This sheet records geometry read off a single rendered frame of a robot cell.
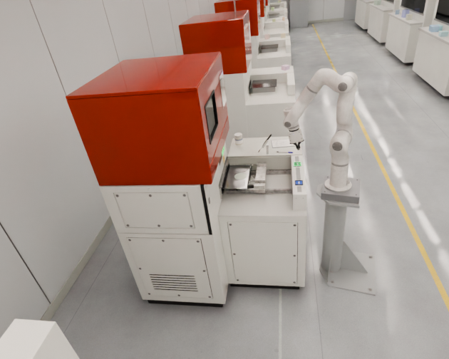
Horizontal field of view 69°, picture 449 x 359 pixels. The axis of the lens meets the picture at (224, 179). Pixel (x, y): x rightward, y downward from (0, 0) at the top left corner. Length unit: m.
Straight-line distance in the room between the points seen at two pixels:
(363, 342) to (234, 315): 0.94
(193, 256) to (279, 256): 0.66
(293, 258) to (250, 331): 0.64
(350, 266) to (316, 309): 0.51
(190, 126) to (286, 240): 1.15
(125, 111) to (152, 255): 1.11
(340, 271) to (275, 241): 0.81
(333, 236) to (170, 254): 1.28
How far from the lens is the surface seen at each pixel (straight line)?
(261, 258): 2.62
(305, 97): 2.32
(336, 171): 2.44
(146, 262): 2.60
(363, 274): 3.11
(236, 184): 2.54
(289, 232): 2.43
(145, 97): 1.83
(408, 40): 8.69
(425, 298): 3.11
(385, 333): 2.82
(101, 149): 2.09
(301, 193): 2.30
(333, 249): 2.88
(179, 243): 2.36
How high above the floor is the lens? 2.30
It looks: 33 degrees down
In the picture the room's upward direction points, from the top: 8 degrees counter-clockwise
